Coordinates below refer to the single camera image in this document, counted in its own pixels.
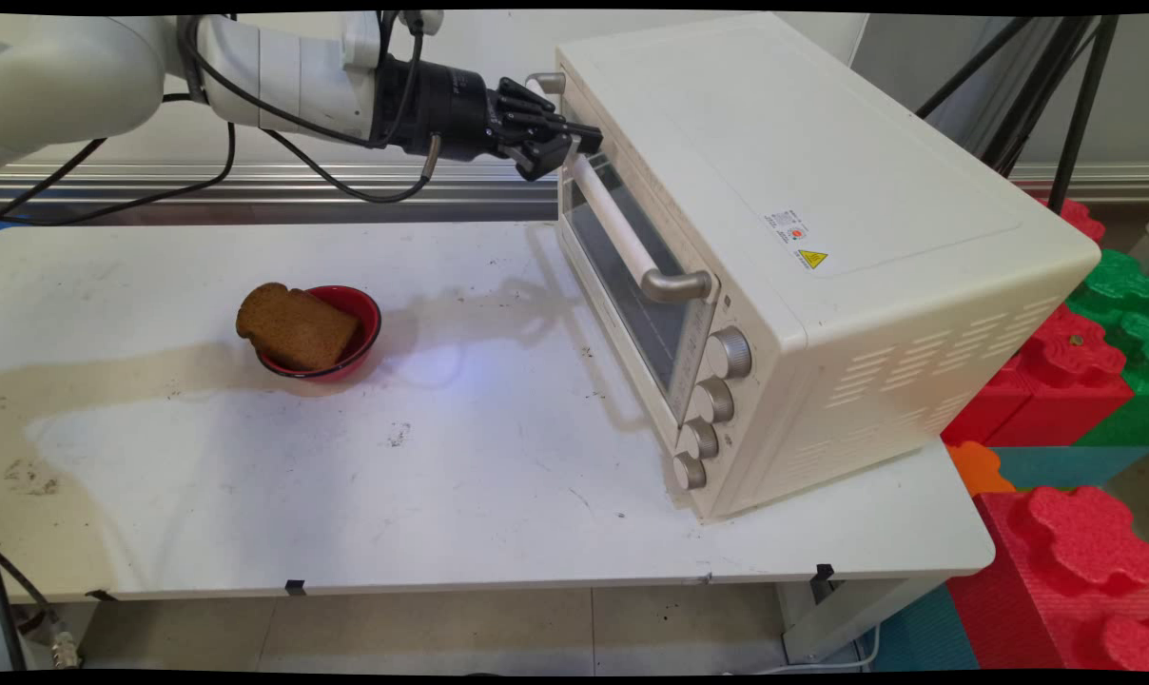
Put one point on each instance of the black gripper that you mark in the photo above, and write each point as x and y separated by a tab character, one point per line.
441	109

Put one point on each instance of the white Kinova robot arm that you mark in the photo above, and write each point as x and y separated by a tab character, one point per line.
80	67

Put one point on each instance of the red bowl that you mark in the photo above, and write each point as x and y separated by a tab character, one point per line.
367	314

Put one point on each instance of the silver oven knob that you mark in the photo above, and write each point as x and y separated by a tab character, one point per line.
690	471
714	401
730	353
699	440

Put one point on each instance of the brown toast slice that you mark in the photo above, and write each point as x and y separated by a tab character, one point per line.
294	328

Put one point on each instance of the cream toaster oven body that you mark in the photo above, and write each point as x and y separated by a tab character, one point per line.
869	285

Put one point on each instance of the black table edge clip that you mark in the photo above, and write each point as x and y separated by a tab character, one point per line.
825	573
296	586
101	596

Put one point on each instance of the small red foam block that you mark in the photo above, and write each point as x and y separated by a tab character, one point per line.
1079	221

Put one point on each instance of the black tripod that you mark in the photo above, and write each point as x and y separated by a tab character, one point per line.
1086	95

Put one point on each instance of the orange foam block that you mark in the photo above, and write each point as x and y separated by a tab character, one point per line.
979	468

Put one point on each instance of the white table leg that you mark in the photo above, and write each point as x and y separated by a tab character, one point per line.
841	618

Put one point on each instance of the green foam block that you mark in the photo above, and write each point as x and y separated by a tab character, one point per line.
1121	285

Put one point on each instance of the teal foam block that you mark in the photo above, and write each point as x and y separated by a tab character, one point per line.
1060	466

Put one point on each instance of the teal foam floor mat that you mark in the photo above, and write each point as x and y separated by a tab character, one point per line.
922	637

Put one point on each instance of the large red foam block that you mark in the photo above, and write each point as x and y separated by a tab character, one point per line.
1060	580

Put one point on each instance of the aluminium rail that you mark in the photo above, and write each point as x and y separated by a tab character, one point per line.
498	205

